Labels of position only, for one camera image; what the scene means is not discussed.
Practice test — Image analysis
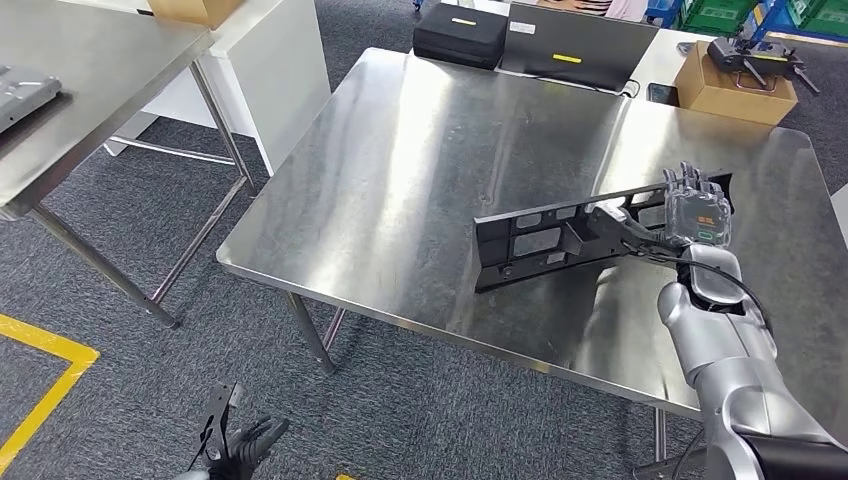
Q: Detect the black right camera bracket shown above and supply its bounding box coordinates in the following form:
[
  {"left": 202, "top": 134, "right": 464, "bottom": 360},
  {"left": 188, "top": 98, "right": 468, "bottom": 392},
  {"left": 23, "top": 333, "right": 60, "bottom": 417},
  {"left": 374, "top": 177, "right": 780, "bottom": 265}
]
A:
[{"left": 589, "top": 205, "right": 684, "bottom": 258}]

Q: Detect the open cardboard box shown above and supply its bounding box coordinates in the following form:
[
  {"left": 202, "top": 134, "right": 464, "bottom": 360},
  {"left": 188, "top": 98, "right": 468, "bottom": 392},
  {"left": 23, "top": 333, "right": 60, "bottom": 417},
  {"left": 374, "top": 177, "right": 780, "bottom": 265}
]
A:
[{"left": 674, "top": 40, "right": 800, "bottom": 127}]

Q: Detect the steel workbench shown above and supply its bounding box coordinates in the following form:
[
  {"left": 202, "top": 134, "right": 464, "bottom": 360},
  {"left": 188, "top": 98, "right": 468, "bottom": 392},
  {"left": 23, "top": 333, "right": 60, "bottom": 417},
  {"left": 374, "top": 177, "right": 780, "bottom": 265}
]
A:
[{"left": 216, "top": 46, "right": 848, "bottom": 480}]

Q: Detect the grey metal panel part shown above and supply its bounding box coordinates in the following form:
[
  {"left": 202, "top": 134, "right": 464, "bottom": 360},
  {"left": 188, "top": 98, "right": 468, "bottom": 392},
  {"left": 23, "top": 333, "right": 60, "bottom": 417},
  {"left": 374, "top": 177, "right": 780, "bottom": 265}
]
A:
[{"left": 0, "top": 64, "right": 63, "bottom": 134}]

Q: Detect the steel table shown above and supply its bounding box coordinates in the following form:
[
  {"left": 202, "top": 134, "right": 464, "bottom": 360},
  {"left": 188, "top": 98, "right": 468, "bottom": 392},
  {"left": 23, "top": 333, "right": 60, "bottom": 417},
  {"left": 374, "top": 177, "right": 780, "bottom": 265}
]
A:
[{"left": 0, "top": 0, "right": 260, "bottom": 331}]

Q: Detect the black carrying case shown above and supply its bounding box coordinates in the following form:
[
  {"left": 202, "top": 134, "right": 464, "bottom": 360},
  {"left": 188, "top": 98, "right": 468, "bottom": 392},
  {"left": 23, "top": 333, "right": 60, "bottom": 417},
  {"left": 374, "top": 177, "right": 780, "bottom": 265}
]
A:
[{"left": 412, "top": 3, "right": 510, "bottom": 71}]

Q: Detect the black smartphone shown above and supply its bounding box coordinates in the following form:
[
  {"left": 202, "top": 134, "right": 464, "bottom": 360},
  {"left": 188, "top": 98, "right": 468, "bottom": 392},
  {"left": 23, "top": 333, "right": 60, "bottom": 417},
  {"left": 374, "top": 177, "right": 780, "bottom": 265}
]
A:
[{"left": 645, "top": 82, "right": 680, "bottom": 107}]

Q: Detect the white cabinet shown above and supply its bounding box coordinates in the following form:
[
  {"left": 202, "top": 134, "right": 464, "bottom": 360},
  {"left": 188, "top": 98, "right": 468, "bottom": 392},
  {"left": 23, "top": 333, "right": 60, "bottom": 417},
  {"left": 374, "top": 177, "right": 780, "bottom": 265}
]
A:
[{"left": 102, "top": 0, "right": 333, "bottom": 177}]

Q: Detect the small cardboard box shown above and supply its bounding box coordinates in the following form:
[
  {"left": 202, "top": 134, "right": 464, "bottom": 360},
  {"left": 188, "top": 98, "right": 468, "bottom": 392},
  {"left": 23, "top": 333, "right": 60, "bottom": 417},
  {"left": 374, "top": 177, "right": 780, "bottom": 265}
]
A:
[{"left": 146, "top": 0, "right": 243, "bottom": 31}]

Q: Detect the white desk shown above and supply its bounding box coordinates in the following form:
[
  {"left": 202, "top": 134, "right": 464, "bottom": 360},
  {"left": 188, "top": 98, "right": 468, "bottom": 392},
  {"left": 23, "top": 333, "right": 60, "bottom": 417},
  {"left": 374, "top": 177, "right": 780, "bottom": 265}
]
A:
[{"left": 625, "top": 26, "right": 720, "bottom": 111}]

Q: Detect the black laptop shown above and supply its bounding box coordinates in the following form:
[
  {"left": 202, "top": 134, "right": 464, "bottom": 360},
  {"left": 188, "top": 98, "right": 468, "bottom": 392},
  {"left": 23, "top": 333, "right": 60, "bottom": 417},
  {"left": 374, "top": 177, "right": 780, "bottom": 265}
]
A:
[{"left": 500, "top": 1, "right": 660, "bottom": 94}]

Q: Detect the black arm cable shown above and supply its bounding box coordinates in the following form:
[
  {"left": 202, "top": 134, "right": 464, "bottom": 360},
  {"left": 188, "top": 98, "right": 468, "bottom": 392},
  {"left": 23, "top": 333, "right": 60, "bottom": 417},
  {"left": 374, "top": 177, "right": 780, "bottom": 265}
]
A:
[{"left": 622, "top": 241, "right": 773, "bottom": 333}]

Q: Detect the black plastic plate part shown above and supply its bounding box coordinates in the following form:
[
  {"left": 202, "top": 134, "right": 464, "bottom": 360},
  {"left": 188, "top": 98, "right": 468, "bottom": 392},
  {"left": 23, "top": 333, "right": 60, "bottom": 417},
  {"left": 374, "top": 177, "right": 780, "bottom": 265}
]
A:
[{"left": 473, "top": 172, "right": 735, "bottom": 294}]

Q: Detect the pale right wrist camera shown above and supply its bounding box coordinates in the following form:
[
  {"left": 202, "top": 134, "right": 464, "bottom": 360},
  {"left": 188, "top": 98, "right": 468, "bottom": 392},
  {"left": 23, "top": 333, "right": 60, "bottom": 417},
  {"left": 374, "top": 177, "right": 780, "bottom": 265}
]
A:
[{"left": 591, "top": 201, "right": 631, "bottom": 227}]

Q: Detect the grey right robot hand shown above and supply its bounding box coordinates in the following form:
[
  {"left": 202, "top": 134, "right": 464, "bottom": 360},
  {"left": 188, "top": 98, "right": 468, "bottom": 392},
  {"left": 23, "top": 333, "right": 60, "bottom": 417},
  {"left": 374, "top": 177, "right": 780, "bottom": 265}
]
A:
[{"left": 661, "top": 162, "right": 733, "bottom": 250}]

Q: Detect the black handheld device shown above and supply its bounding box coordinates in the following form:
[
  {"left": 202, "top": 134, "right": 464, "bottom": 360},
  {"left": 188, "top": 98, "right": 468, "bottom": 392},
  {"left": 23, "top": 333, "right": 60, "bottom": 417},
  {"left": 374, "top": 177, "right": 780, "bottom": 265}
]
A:
[{"left": 706, "top": 36, "right": 821, "bottom": 95}]

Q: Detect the green plastic crate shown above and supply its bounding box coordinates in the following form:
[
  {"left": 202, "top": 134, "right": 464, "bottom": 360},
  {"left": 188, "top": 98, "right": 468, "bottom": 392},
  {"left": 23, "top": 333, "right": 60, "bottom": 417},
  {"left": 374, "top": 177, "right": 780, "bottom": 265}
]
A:
[
  {"left": 675, "top": 0, "right": 760, "bottom": 38},
  {"left": 784, "top": 0, "right": 848, "bottom": 40}
]

